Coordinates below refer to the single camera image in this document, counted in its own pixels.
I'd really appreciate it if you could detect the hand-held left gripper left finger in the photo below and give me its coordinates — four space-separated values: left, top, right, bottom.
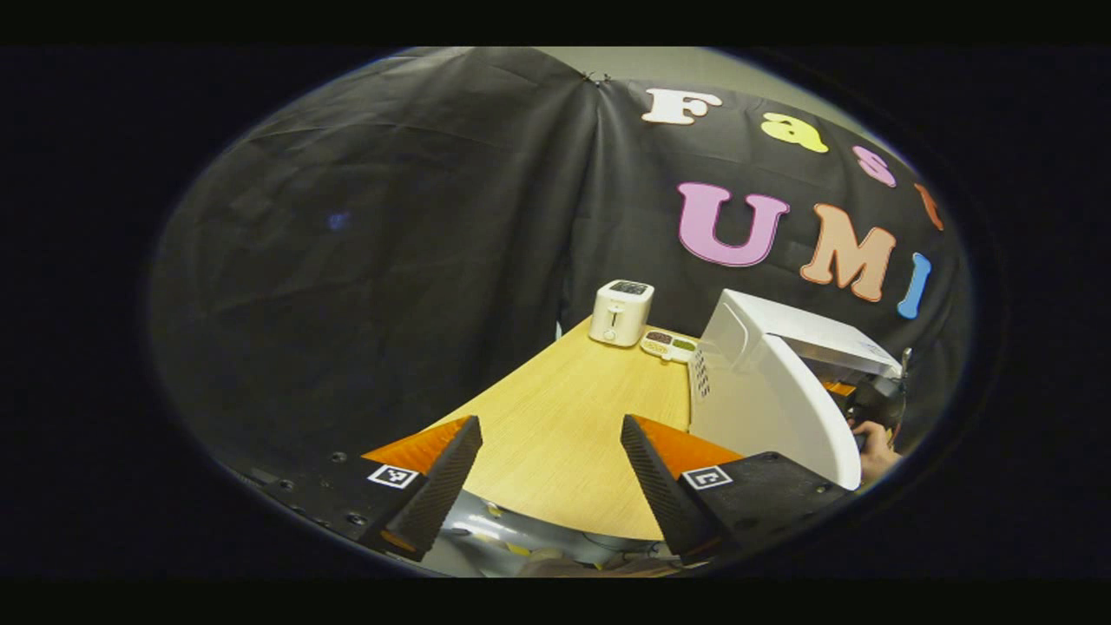
252 415 483 563

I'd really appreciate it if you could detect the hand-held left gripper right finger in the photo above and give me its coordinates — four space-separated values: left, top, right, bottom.
620 414 856 561

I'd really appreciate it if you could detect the white microwave oven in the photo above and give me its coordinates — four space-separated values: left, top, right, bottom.
688 289 904 491

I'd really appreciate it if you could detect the divided snack dish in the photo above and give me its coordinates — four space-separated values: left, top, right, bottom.
640 329 699 364

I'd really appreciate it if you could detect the white toaster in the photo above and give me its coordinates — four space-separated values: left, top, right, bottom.
588 280 655 348

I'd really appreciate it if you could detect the black backdrop cloth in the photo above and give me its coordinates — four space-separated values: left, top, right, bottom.
149 47 971 487

